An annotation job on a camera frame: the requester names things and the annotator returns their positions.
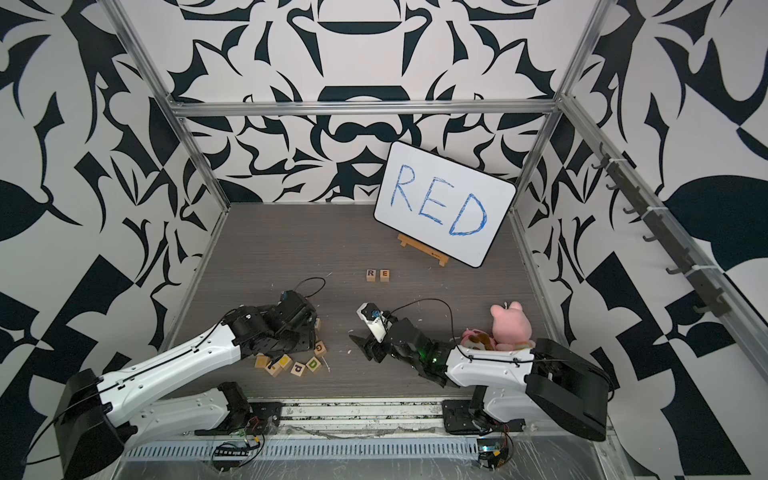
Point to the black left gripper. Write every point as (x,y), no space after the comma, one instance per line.
(309,341)

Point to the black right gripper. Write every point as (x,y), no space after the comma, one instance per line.
(369,344)

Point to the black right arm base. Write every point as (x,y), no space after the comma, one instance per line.
(461,418)

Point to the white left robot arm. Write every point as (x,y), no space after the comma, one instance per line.
(99,417)

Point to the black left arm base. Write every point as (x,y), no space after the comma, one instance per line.
(252,419)

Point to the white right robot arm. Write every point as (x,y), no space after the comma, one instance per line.
(570,390)

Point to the wooden block letter I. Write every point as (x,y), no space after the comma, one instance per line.
(274,369)

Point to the wooden block letter G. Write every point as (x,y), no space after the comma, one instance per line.
(320,349)

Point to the white whiteboard reading RED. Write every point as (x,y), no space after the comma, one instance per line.
(450,207)

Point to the wooden block blue P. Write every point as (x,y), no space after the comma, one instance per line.
(298,369)

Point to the wooden easel stand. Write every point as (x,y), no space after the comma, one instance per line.
(406,241)

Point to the pink plush pig toy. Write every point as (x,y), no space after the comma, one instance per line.
(511,328)

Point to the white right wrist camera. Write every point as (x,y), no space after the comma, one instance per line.
(373,319)

